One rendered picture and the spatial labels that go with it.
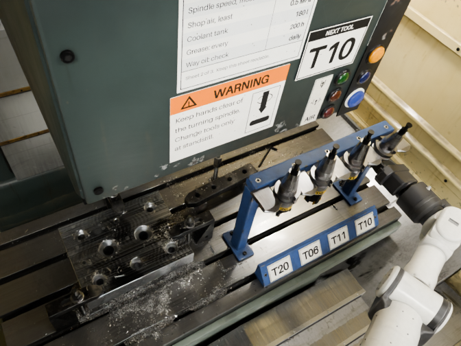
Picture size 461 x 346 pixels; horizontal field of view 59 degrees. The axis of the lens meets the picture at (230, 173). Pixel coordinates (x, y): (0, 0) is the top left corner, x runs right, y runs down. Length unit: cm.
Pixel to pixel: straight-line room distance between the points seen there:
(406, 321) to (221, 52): 64
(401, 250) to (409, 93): 54
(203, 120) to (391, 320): 56
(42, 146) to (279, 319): 89
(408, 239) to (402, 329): 76
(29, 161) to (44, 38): 105
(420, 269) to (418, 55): 75
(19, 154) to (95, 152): 92
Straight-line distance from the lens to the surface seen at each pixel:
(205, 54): 42
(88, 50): 37
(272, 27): 45
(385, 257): 156
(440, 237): 106
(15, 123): 126
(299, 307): 137
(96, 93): 39
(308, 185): 102
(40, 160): 139
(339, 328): 142
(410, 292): 92
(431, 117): 151
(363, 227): 137
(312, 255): 125
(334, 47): 54
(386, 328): 85
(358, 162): 108
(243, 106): 50
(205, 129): 49
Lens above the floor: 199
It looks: 52 degrees down
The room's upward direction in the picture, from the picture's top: 11 degrees clockwise
